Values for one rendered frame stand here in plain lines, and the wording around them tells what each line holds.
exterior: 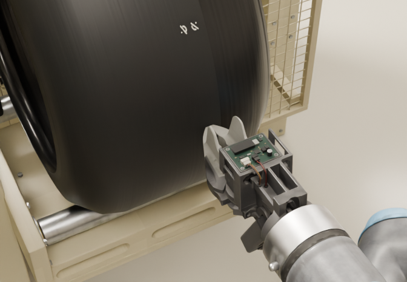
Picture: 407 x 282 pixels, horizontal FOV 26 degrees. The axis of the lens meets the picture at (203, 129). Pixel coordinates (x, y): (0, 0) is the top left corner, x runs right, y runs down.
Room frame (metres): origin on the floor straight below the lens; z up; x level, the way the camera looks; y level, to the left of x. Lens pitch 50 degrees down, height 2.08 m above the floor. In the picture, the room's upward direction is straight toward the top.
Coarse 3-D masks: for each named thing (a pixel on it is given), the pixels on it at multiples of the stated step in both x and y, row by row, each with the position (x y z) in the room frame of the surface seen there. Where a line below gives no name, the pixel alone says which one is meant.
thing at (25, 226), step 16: (0, 160) 0.88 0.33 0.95; (0, 176) 0.85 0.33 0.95; (16, 192) 0.82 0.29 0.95; (16, 208) 0.79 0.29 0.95; (16, 224) 0.76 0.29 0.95; (32, 224) 0.76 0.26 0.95; (32, 240) 0.73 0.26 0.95; (32, 256) 0.71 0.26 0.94; (32, 272) 0.72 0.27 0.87; (48, 272) 0.72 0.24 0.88
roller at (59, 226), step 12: (204, 180) 0.88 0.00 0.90; (144, 204) 0.83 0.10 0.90; (48, 216) 0.80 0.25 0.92; (60, 216) 0.79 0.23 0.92; (72, 216) 0.79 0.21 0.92; (84, 216) 0.80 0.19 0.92; (96, 216) 0.80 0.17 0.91; (108, 216) 0.80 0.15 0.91; (120, 216) 0.82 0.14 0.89; (48, 228) 0.77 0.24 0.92; (60, 228) 0.77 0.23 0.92; (72, 228) 0.78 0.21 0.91; (84, 228) 0.79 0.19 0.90; (48, 240) 0.76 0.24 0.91; (60, 240) 0.77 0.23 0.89
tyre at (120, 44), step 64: (0, 0) 1.14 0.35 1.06; (64, 0) 0.77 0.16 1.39; (128, 0) 0.79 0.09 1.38; (192, 0) 0.81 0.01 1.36; (256, 0) 0.85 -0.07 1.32; (0, 64) 1.03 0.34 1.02; (64, 64) 0.73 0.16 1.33; (128, 64) 0.74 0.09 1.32; (192, 64) 0.76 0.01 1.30; (256, 64) 0.80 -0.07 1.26; (64, 128) 0.71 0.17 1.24; (128, 128) 0.70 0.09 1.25; (192, 128) 0.73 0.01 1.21; (256, 128) 0.79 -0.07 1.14; (64, 192) 0.77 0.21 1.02; (128, 192) 0.70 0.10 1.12
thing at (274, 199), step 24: (240, 144) 0.65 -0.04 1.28; (264, 144) 0.65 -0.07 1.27; (240, 168) 0.62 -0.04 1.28; (264, 168) 0.61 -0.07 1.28; (288, 168) 0.63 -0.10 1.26; (240, 192) 0.60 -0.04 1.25; (264, 192) 0.59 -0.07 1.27; (288, 192) 0.58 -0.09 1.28; (264, 216) 0.58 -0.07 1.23; (264, 240) 0.55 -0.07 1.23
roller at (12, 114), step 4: (4, 96) 1.05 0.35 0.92; (8, 96) 1.05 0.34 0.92; (4, 100) 1.04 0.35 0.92; (8, 100) 1.04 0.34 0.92; (4, 104) 1.03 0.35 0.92; (8, 104) 1.03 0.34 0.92; (4, 108) 1.03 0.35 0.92; (8, 108) 1.03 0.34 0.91; (12, 108) 1.03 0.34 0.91; (4, 112) 1.02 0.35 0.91; (8, 112) 1.02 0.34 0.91; (12, 112) 1.03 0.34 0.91; (0, 116) 1.02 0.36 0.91; (4, 116) 1.02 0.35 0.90; (8, 116) 1.02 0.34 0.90; (12, 116) 1.02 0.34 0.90; (16, 116) 1.03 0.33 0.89; (0, 120) 1.01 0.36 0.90; (4, 120) 1.02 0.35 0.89
